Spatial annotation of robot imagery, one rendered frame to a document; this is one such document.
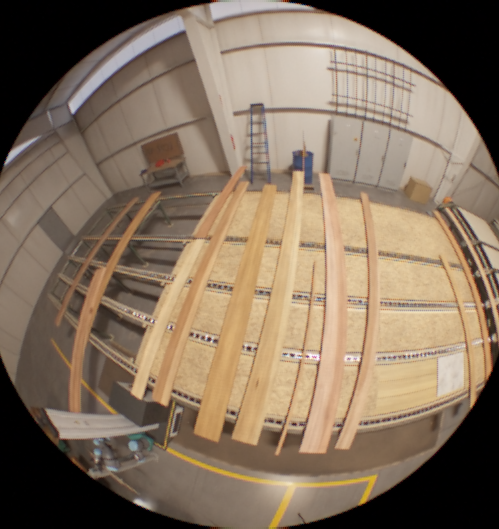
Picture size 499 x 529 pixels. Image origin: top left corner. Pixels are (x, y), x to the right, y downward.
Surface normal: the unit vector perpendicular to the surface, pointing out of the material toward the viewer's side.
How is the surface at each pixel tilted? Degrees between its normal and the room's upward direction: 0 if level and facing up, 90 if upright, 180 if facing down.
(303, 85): 91
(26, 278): 90
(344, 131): 90
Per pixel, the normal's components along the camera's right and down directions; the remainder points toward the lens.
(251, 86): -0.22, 0.80
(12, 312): 0.96, 0.12
